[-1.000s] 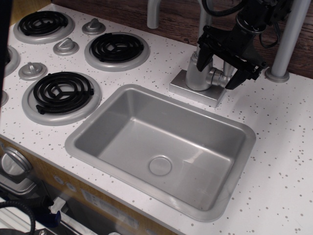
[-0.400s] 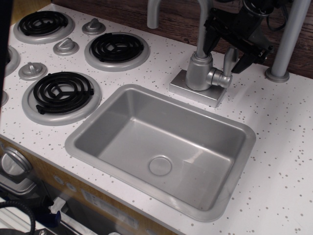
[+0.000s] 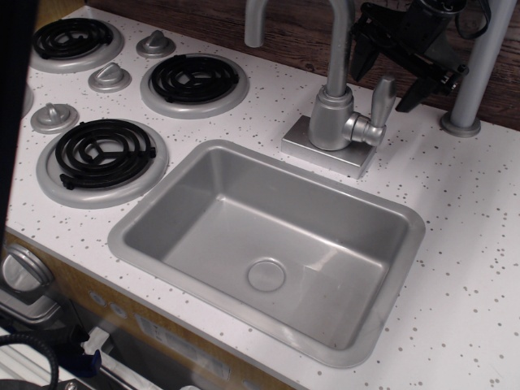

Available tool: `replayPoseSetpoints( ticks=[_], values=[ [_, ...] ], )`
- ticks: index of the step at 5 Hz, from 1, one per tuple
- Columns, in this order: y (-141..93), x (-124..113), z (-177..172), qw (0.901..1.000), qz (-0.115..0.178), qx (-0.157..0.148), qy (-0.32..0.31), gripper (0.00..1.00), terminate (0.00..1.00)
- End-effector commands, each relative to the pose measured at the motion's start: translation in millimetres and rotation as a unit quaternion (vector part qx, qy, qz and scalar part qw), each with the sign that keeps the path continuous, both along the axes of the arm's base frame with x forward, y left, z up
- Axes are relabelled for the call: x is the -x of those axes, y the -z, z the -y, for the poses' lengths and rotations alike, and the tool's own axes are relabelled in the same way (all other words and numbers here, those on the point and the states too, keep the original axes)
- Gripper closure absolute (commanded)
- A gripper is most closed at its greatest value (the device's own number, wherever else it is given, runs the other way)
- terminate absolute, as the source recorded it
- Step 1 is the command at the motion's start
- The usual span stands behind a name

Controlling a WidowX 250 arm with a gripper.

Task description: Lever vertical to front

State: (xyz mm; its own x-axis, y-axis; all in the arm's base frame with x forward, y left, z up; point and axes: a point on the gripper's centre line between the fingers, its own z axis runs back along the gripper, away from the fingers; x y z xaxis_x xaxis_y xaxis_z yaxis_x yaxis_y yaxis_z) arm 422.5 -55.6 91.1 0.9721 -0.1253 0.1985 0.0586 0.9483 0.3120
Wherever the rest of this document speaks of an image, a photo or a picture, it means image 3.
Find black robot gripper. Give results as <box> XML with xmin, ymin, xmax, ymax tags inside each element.
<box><xmin>351</xmin><ymin>2</ymin><xmax>469</xmax><ymax>113</ymax></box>

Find silver faucet lever handle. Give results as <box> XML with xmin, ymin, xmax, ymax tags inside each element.
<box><xmin>364</xmin><ymin>75</ymin><xmax>397</xmax><ymax>146</ymax></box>

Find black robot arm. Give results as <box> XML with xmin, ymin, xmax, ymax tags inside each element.
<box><xmin>350</xmin><ymin>1</ymin><xmax>469</xmax><ymax>112</ymax></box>

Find grey support pole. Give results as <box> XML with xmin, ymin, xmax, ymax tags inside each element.
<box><xmin>440</xmin><ymin>0</ymin><xmax>517</xmax><ymax>138</ymax></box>

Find silver toy faucet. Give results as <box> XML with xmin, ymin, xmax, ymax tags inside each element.
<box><xmin>243</xmin><ymin>0</ymin><xmax>377</xmax><ymax>180</ymax></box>

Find back right stove burner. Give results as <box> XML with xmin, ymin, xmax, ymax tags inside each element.
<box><xmin>140</xmin><ymin>54</ymin><xmax>249</xmax><ymax>119</ymax></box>

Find stove burner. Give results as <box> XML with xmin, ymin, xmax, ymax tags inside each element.
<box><xmin>23</xmin><ymin>84</ymin><xmax>34</xmax><ymax>116</ymax></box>
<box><xmin>29</xmin><ymin>18</ymin><xmax>124</xmax><ymax>74</ymax></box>
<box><xmin>140</xmin><ymin>54</ymin><xmax>249</xmax><ymax>119</ymax></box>
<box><xmin>37</xmin><ymin>119</ymin><xmax>169</xmax><ymax>210</ymax></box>

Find grey toy sink basin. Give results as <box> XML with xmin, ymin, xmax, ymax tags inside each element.
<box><xmin>108</xmin><ymin>140</ymin><xmax>426</xmax><ymax>368</ymax></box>

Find silver stove knob back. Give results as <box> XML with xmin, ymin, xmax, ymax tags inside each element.
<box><xmin>136</xmin><ymin>30</ymin><xmax>176</xmax><ymax>59</ymax></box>

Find silver stove knob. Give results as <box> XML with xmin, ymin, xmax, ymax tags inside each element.
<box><xmin>88</xmin><ymin>63</ymin><xmax>132</xmax><ymax>93</ymax></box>
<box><xmin>136</xmin><ymin>30</ymin><xmax>176</xmax><ymax>59</ymax></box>
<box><xmin>30</xmin><ymin>103</ymin><xmax>79</xmax><ymax>135</ymax></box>

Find silver stove knob middle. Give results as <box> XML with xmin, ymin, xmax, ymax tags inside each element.
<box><xmin>88</xmin><ymin>63</ymin><xmax>132</xmax><ymax>93</ymax></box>

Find front right stove burner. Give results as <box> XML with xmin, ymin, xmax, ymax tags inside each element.
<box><xmin>37</xmin><ymin>119</ymin><xmax>169</xmax><ymax>210</ymax></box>

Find back left stove burner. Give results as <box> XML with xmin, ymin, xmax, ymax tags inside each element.
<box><xmin>29</xmin><ymin>18</ymin><xmax>124</xmax><ymax>74</ymax></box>

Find silver stove knob front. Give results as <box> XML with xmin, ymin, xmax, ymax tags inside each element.
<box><xmin>30</xmin><ymin>103</ymin><xmax>79</xmax><ymax>135</ymax></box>

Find far left stove burner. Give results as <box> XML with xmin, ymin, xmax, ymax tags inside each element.
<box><xmin>23</xmin><ymin>84</ymin><xmax>34</xmax><ymax>116</ymax></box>

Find silver oven dial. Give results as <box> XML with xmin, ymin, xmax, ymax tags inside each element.
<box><xmin>1</xmin><ymin>244</ymin><xmax>54</xmax><ymax>305</ymax></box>

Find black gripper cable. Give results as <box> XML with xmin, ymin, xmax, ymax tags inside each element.
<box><xmin>450</xmin><ymin>0</ymin><xmax>495</xmax><ymax>41</ymax></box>

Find black corrugated hose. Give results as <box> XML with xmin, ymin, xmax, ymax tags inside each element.
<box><xmin>0</xmin><ymin>331</ymin><xmax>62</xmax><ymax>387</ymax></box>

